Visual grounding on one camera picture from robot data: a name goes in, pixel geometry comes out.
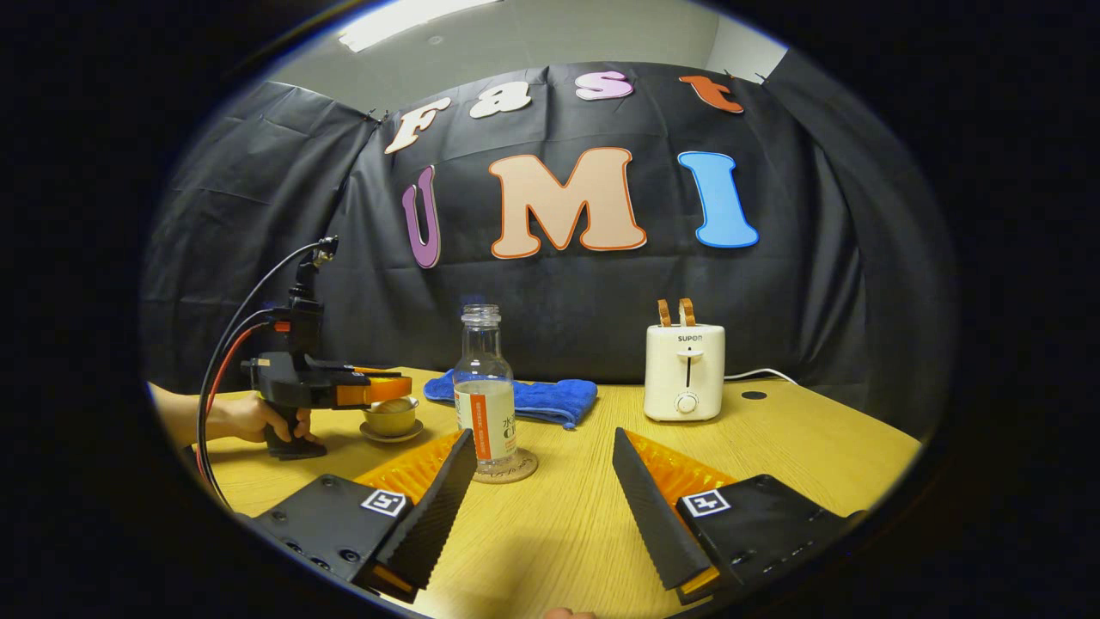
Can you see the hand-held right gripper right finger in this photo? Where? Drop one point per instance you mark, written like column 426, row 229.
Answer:
column 657, row 511

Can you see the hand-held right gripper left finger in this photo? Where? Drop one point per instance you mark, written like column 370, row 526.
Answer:
column 434, row 507

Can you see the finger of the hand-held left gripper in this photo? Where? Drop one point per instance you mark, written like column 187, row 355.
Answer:
column 378, row 371
column 378, row 391

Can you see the yellow teacup lid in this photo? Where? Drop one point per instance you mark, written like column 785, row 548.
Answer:
column 387, row 406

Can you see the yellow ceramic teacup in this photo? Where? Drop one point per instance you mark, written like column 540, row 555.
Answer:
column 391, row 423

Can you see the round wooden coaster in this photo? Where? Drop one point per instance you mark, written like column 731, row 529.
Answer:
column 520, row 468

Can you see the clear water bottle orange label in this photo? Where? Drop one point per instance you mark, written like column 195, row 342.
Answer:
column 484, row 404

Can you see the yellow ceramic saucer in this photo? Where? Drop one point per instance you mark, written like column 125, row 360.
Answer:
column 391, row 437

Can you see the white toaster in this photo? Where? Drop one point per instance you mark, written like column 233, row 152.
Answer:
column 683, row 370

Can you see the blue folded towel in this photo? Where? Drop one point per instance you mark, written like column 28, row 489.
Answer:
column 550, row 397

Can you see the black backdrop cloth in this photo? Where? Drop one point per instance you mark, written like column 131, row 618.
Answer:
column 559, row 292

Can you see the toast slice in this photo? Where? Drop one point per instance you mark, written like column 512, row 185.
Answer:
column 687, row 312
column 663, row 313

